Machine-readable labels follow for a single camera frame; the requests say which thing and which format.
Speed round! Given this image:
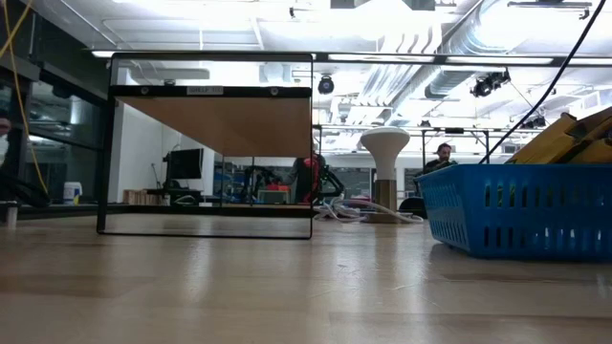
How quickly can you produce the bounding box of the white mushroom lamp wooden base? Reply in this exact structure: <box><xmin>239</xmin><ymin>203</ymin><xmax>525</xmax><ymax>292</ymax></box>
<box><xmin>359</xmin><ymin>125</ymin><xmax>412</xmax><ymax>215</ymax></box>

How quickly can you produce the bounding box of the blue plastic basket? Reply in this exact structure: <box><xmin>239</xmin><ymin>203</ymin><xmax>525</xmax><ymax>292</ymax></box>
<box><xmin>413</xmin><ymin>162</ymin><xmax>612</xmax><ymax>263</ymax></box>

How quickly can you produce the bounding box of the person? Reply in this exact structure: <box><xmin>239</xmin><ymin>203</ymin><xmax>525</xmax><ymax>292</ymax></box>
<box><xmin>281</xmin><ymin>152</ymin><xmax>327</xmax><ymax>205</ymax></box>
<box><xmin>423</xmin><ymin>141</ymin><xmax>459</xmax><ymax>174</ymax></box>
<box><xmin>0</xmin><ymin>117</ymin><xmax>12</xmax><ymax>166</ymax></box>

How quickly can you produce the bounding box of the small white background table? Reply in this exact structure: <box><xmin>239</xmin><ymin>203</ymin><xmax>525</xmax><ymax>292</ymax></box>
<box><xmin>256</xmin><ymin>189</ymin><xmax>291</xmax><ymax>205</ymax></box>

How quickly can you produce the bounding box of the black computer monitor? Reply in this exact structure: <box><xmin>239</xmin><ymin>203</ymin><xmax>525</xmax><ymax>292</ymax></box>
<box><xmin>164</xmin><ymin>147</ymin><xmax>206</xmax><ymax>182</ymax></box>

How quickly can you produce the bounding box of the black overhead crossbar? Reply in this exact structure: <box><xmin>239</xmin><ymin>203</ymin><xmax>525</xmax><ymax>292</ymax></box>
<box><xmin>313</xmin><ymin>51</ymin><xmax>612</xmax><ymax>68</ymax></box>

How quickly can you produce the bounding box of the stack of wooden blocks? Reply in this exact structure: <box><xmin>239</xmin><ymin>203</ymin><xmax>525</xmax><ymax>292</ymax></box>
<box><xmin>121</xmin><ymin>188</ymin><xmax>167</xmax><ymax>206</ymax></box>

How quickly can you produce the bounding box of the white bucket blue label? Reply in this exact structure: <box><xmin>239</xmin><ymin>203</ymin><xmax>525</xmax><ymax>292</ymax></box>
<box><xmin>62</xmin><ymin>181</ymin><xmax>84</xmax><ymax>206</ymax></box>

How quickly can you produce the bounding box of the small grey cylinder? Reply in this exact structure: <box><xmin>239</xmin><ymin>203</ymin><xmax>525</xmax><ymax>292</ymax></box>
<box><xmin>0</xmin><ymin>200</ymin><xmax>20</xmax><ymax>226</ymax></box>

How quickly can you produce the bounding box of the wooden shelf riser black frame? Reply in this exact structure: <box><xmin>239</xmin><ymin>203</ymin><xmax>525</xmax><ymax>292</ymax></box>
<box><xmin>96</xmin><ymin>50</ymin><xmax>316</xmax><ymax>241</ymax></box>

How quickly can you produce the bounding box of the silver ventilation duct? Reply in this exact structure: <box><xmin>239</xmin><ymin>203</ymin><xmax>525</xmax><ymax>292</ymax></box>
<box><xmin>382</xmin><ymin>0</ymin><xmax>508</xmax><ymax>101</ymax></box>

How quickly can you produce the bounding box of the black aluminium rig frame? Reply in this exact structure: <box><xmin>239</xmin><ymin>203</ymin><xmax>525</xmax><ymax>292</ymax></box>
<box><xmin>0</xmin><ymin>169</ymin><xmax>319</xmax><ymax>221</ymax></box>

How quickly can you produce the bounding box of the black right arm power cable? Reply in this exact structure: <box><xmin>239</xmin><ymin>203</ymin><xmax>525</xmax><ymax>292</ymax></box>
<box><xmin>477</xmin><ymin>0</ymin><xmax>608</xmax><ymax>165</ymax></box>

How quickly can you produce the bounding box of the hanging yellow cable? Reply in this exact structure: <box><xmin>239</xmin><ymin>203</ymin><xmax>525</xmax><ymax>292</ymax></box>
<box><xmin>0</xmin><ymin>0</ymin><xmax>52</xmax><ymax>203</ymax></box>

